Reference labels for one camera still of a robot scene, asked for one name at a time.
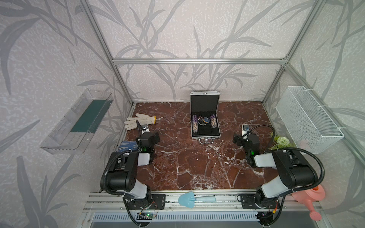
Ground silver aluminium poker case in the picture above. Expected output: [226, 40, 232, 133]
[190, 91, 221, 144]

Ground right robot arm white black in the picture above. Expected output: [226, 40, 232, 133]
[233, 124, 325, 202]

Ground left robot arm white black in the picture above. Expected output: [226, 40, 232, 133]
[100, 120, 160, 204]

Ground right row poker chips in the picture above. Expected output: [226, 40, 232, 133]
[210, 114, 218, 128]

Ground row poker chips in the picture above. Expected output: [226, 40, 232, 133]
[192, 115, 199, 133]
[210, 114, 218, 128]

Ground left row poker chips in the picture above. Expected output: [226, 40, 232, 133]
[192, 115, 199, 133]

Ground blue patterned work glove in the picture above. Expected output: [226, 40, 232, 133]
[117, 141, 138, 152]

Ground white work glove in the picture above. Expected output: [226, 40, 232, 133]
[124, 113, 156, 131]

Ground artificial flower pot plant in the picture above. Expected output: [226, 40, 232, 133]
[270, 136, 291, 150]

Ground clear acrylic dealer button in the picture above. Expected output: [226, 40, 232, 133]
[198, 119, 207, 126]

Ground left green circuit board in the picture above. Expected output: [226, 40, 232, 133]
[137, 212, 157, 220]

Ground pink watering can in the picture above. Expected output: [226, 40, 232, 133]
[292, 185, 326, 221]

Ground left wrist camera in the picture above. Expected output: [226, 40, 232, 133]
[141, 124, 150, 134]

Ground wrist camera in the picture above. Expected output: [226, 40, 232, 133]
[241, 124, 250, 136]
[141, 124, 150, 134]

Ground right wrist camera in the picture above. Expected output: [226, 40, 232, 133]
[241, 124, 250, 136]

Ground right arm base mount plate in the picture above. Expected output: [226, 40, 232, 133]
[237, 193, 280, 210]

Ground aluminium frame front rail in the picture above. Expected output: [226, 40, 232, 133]
[82, 189, 323, 213]

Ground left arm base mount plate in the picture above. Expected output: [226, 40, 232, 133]
[127, 194, 166, 210]

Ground white wire mesh basket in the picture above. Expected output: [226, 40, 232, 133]
[276, 86, 344, 154]

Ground right circuit board with wires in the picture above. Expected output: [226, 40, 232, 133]
[256, 211, 281, 227]

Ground clear plastic wall shelf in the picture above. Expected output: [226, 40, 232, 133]
[40, 89, 114, 155]

